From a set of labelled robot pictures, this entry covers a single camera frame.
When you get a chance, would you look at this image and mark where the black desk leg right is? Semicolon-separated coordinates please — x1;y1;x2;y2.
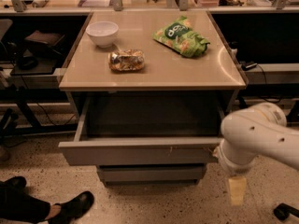
237;96;248;109

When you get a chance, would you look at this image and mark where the black shoe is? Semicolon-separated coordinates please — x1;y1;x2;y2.
4;176;27;190
48;191;94;224

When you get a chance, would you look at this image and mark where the black device on shelf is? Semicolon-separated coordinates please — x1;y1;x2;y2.
9;30;65;76

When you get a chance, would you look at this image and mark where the white bowl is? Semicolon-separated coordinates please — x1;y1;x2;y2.
86;21;119;48

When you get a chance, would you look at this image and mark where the small black adapter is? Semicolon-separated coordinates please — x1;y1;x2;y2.
240;61;257;71

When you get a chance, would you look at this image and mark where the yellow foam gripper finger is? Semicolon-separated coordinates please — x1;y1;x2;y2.
228;176;247;206

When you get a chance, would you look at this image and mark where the grey top drawer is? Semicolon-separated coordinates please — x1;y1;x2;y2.
59;95;222;166

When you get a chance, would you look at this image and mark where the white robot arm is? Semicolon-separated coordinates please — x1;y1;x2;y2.
213;102;299;206

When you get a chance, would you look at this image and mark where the green chip bag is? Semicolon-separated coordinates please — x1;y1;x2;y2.
152;16;210;58

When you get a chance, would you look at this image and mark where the black chair wheel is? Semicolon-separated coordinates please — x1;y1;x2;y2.
273;203;299;221

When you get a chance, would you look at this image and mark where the grey drawer cabinet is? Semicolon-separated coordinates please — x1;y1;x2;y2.
60;10;247;185

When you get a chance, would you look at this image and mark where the black desk leg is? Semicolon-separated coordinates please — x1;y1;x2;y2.
14;88;77;135
237;96;248;109

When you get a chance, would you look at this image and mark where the foil snack packet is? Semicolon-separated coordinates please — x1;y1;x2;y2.
108;49;145;72

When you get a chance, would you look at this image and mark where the black desk leg left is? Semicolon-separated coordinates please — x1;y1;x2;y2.
14;88;77;135

